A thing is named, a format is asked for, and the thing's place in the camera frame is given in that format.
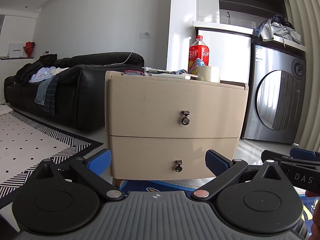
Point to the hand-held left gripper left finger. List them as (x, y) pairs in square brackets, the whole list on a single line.
[(100, 161)]

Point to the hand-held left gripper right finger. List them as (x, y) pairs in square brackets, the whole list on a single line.
[(216, 162)]

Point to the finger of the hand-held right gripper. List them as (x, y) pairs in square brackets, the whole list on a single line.
[(275, 156), (305, 153)]

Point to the person's right hand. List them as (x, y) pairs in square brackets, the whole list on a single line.
[(316, 212)]

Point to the blue printed rug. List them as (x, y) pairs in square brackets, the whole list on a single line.
[(162, 186)]

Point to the silver washing machine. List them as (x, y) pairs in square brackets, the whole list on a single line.
[(275, 92)]

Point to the black white patterned rug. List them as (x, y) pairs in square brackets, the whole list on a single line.
[(30, 140)]

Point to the beige nightstand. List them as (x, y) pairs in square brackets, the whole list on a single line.
[(150, 100)]

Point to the black leather sofa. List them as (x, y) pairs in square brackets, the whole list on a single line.
[(95, 80)]

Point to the cream curtain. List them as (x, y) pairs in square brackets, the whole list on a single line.
[(310, 67)]

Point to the blue jeans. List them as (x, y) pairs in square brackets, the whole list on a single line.
[(47, 92)]

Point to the beige tape roll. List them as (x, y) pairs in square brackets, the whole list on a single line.
[(210, 73)]

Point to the red hair band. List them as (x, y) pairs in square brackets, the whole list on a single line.
[(133, 73)]

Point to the blue wrapped item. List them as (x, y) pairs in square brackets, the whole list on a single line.
[(180, 72)]

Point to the white light clothes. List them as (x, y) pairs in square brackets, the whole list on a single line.
[(43, 73)]

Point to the pens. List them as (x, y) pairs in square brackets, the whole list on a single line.
[(160, 72)]

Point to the fluffy white mat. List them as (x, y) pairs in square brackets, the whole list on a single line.
[(5, 110)]

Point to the white cabinet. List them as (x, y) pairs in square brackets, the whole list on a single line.
[(225, 55)]

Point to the black jacket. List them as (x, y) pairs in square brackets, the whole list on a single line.
[(30, 71)]

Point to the red soda bottle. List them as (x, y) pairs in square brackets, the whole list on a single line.
[(198, 48)]

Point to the pile of grey clothes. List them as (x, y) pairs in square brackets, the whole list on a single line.
[(277, 30)]

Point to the red bouquet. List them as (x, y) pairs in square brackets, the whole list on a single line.
[(29, 48)]

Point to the white counter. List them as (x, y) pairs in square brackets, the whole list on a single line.
[(220, 27)]

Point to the white box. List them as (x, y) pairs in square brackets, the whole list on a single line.
[(16, 50)]

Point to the metal faucet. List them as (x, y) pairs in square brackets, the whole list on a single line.
[(228, 17)]

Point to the wall shelf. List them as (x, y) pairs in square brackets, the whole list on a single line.
[(15, 58)]

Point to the white wall socket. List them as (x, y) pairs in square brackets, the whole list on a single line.
[(145, 34)]

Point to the dark wall cabinet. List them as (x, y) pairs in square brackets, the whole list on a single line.
[(250, 0)]

